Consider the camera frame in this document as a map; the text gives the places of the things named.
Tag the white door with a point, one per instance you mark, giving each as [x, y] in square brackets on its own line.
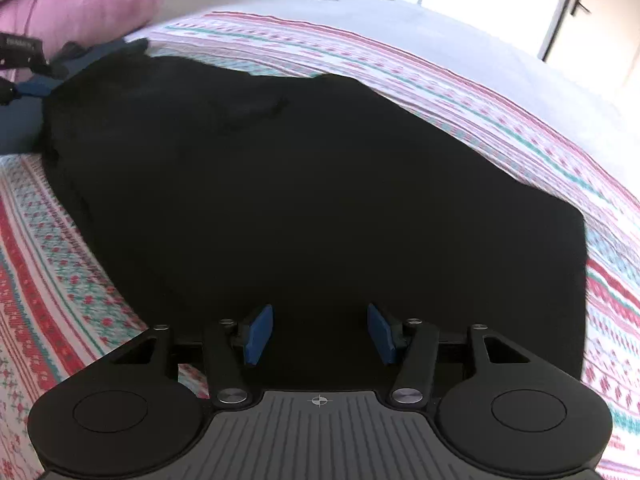
[600, 35]

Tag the black pants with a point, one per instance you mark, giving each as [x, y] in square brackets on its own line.
[310, 200]

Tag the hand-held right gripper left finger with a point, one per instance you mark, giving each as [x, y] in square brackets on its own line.
[257, 332]

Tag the pink pillow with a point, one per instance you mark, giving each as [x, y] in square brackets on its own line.
[85, 5]

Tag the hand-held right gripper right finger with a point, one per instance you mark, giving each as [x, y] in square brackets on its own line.
[382, 334]

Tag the folded dark blue garment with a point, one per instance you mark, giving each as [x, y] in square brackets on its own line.
[22, 125]

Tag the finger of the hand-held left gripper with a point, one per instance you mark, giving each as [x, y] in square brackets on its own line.
[95, 54]
[35, 88]

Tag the patterned striped blanket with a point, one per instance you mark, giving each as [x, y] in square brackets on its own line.
[475, 125]

